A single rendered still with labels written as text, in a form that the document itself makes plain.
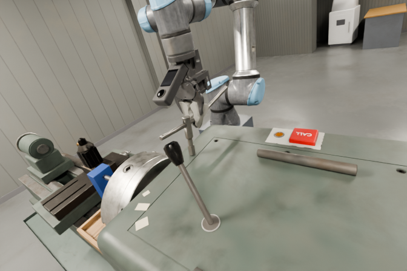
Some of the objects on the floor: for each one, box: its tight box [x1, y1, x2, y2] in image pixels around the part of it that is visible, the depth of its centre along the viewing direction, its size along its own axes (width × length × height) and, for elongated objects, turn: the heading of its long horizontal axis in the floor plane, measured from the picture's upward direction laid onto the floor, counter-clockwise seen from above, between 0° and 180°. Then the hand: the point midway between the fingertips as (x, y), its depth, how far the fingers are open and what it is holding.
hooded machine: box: [328, 0, 360, 47], centre depth 569 cm, size 75×61×134 cm
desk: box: [362, 3, 406, 50], centre depth 513 cm, size 71×138×74 cm, turn 166°
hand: (195, 124), depth 60 cm, fingers closed
